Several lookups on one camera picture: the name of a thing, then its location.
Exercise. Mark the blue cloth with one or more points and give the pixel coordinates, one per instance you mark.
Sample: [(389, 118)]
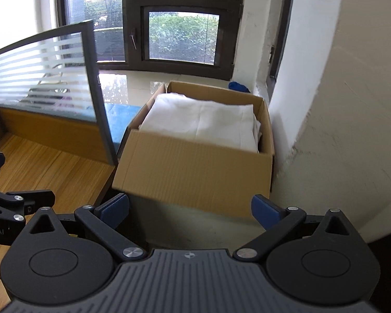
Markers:
[(238, 87)]

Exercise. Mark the dark framed window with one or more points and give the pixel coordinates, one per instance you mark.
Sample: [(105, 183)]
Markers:
[(135, 16)]

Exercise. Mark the blue floor mat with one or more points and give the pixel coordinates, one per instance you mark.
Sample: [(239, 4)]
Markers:
[(120, 120)]

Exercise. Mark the cream t-shirt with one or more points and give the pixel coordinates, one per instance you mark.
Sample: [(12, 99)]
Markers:
[(198, 117)]

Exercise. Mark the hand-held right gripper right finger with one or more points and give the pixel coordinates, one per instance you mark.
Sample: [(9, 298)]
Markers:
[(264, 210)]

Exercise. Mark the dark chair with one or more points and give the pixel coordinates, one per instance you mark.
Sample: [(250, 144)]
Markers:
[(35, 88)]

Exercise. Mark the cardboard box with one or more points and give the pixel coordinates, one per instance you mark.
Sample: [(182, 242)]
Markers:
[(189, 169)]

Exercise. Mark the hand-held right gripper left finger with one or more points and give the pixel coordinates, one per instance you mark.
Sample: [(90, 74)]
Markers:
[(112, 203)]

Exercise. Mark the frosted glass desk partition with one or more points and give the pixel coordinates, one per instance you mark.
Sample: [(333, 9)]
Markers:
[(35, 68)]

